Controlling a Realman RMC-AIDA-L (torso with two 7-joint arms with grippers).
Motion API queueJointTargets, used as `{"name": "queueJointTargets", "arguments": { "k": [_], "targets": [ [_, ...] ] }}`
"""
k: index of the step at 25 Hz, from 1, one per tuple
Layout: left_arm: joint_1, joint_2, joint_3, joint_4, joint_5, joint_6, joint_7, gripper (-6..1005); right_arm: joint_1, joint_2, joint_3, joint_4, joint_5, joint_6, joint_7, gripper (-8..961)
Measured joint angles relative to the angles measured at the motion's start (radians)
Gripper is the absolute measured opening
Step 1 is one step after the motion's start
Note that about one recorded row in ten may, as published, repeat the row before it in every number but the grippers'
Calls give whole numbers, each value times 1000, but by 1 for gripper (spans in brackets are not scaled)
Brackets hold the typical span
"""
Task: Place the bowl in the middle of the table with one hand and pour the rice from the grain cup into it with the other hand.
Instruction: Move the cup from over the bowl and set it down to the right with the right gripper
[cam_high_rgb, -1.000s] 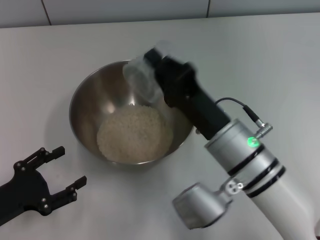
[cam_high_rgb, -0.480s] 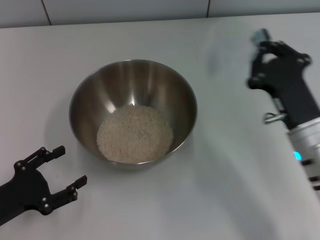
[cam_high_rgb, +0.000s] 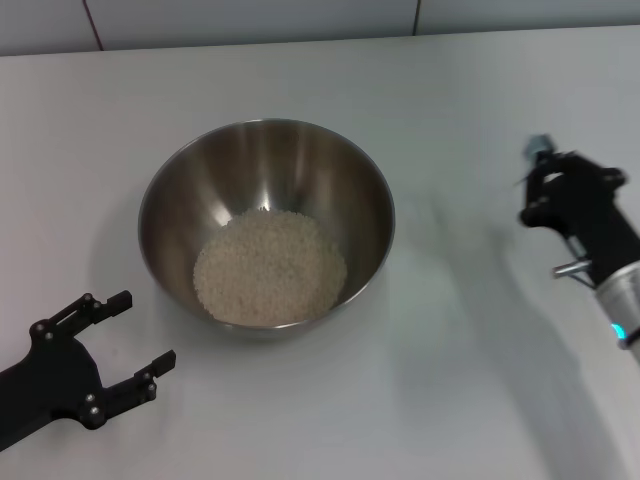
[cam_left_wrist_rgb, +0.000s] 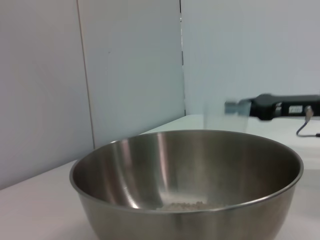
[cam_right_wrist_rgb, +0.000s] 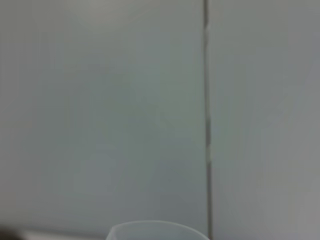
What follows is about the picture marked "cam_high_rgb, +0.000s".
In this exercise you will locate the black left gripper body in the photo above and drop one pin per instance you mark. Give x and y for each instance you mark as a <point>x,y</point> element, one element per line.
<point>55,380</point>

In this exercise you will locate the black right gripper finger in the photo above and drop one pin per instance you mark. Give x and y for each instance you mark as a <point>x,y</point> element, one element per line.
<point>585,167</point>
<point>532,200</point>

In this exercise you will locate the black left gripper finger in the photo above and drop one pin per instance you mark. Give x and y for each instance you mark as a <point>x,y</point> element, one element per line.
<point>87,310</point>
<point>137,382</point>

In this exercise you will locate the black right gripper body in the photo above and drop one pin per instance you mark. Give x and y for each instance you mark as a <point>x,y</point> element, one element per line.
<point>590,220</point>

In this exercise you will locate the clear plastic cup of rice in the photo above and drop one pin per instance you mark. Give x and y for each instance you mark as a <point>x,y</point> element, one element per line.
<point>270,270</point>

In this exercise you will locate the stainless steel mixing bowl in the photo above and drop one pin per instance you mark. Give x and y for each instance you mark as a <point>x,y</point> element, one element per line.
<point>270,170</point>

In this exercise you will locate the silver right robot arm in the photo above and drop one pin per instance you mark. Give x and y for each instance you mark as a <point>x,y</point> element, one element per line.
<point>622,310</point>

